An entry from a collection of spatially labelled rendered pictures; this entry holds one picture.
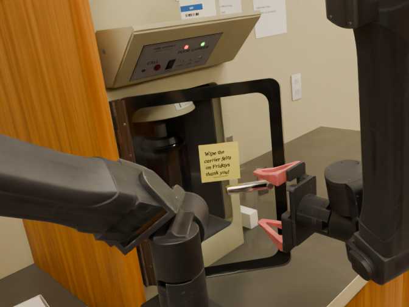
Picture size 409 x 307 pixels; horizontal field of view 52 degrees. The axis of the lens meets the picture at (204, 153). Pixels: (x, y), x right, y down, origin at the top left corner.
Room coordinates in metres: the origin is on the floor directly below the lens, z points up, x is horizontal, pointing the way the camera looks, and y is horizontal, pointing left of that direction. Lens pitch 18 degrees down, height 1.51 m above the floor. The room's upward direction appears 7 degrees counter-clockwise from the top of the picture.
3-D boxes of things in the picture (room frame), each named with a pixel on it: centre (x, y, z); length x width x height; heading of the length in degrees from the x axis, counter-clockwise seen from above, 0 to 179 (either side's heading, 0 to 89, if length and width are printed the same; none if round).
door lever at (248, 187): (0.75, -0.08, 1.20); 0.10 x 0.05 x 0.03; 93
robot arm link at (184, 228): (0.43, 0.04, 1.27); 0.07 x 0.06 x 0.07; 173
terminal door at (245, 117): (0.77, 0.00, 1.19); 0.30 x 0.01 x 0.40; 93
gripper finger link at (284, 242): (0.65, -0.12, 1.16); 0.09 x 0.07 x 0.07; 42
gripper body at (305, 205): (0.60, -0.16, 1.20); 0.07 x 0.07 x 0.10; 42
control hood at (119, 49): (0.83, 0.01, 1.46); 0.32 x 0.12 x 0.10; 132
